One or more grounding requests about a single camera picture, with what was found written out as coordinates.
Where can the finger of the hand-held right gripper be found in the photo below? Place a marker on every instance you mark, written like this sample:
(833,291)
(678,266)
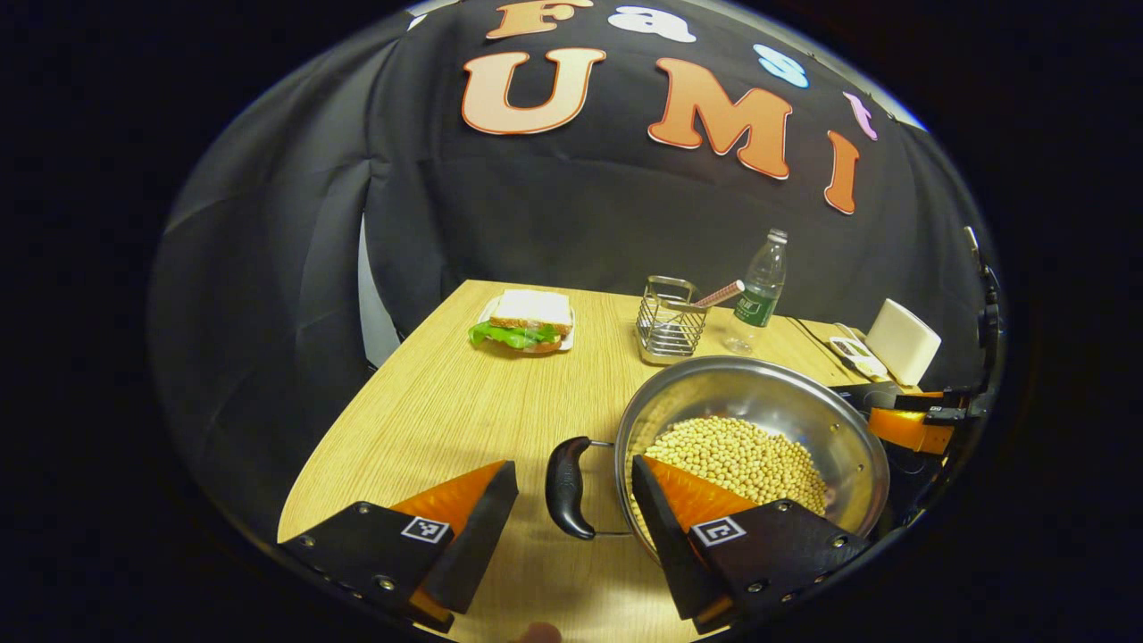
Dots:
(911,430)

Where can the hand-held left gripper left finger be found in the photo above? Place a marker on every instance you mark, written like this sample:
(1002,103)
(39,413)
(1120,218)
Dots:
(482,545)

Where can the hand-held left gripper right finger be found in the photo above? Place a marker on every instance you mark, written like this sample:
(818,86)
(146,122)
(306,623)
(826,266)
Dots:
(665,536)

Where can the black induction cooktop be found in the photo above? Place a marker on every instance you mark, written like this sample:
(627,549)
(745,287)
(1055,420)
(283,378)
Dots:
(909,473)

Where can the pile of yellow soybeans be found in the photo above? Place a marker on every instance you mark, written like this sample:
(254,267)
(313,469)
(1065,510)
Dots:
(741,455)

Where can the white toaster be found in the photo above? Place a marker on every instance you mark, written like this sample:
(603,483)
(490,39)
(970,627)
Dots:
(902,344)

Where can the white divided dish of beans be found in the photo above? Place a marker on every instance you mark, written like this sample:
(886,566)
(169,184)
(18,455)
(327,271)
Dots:
(859,355)

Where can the clear plastic water bottle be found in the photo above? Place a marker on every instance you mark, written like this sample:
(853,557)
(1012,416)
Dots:
(761,299)

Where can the sandwich on white plate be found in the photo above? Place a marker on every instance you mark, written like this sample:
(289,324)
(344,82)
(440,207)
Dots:
(527,320)

